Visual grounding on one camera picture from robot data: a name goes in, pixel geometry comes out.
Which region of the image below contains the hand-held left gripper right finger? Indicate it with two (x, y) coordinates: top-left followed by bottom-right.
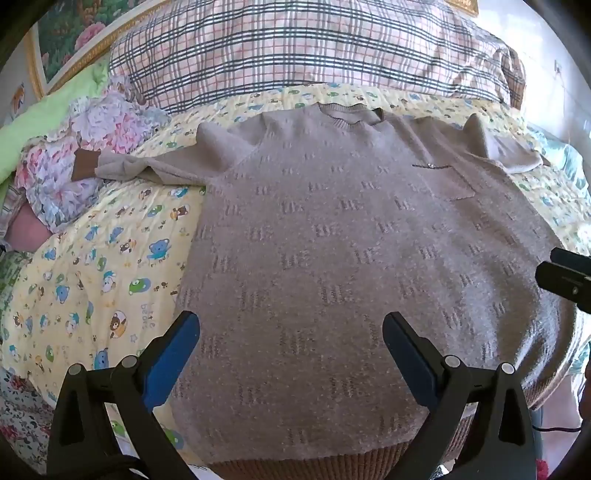
(382, 311), (544, 480)

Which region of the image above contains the taupe knit sweater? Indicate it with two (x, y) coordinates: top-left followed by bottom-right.
(74, 102), (580, 480)

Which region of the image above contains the thin black cable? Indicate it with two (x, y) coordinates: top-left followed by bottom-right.
(531, 415), (583, 435)

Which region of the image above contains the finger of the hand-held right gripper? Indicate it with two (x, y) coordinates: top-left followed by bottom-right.
(534, 247), (591, 306)

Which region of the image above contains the teal patterned cloth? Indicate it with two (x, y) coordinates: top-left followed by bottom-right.
(526, 127), (589, 199)

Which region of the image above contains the light green blanket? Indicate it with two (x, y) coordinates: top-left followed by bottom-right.
(0, 60), (114, 185)

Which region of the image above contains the pink floral blanket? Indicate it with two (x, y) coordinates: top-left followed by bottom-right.
(0, 76), (175, 250)

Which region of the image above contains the plaid quilt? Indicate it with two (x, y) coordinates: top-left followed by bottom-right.
(108, 0), (527, 116)

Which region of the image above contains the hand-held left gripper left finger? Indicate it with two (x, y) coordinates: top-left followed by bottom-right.
(46, 310), (201, 480)

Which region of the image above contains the small flower print sheet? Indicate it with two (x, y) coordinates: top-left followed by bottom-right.
(0, 364), (61, 464)

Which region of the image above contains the gold framed landscape painting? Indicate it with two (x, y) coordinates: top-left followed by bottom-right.
(25, 0), (185, 100)

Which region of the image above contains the yellow bear print blanket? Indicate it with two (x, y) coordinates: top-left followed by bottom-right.
(0, 83), (591, 476)

